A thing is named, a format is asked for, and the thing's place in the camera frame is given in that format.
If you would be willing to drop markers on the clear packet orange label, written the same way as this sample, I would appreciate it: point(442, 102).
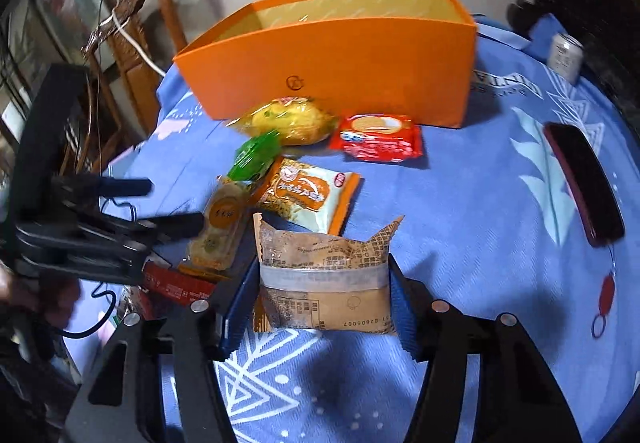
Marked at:
point(220, 223)

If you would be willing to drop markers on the person's left hand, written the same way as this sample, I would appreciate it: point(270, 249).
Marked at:
point(45, 300)

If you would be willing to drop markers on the red phone charm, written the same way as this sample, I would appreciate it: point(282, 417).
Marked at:
point(606, 298)

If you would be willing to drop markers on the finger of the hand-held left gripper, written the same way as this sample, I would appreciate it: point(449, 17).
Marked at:
point(175, 225)
point(120, 187)

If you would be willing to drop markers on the green snack packet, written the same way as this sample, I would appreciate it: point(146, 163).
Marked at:
point(255, 155)

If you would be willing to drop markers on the orange cardboard box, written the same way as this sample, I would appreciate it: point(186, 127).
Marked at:
point(350, 73)

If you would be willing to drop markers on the yellow clear snack packet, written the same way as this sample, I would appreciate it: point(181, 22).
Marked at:
point(290, 120)

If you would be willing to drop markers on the carved wooden chair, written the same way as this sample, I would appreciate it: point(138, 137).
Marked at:
point(137, 83)

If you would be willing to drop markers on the person's dark clothing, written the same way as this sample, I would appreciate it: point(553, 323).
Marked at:
point(30, 398)

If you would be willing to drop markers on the red snack packet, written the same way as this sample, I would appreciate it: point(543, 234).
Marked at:
point(170, 285)

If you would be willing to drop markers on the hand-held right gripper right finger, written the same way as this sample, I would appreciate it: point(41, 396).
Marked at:
point(402, 308)

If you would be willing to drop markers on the red biscuit packet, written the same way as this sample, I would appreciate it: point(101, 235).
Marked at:
point(380, 138)

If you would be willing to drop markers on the orange white snack packet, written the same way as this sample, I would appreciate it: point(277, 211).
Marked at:
point(305, 193)

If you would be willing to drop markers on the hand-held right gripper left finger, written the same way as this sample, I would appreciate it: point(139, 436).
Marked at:
point(235, 318)

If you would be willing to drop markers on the dark red smartphone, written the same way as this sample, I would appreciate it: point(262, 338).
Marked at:
point(585, 183)

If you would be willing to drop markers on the white drink can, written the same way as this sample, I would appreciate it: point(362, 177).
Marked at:
point(565, 58)

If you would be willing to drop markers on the brown printed snack packet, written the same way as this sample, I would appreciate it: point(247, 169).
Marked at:
point(325, 283)

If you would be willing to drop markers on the blue printed tablecloth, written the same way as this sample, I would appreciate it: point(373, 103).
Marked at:
point(475, 248)

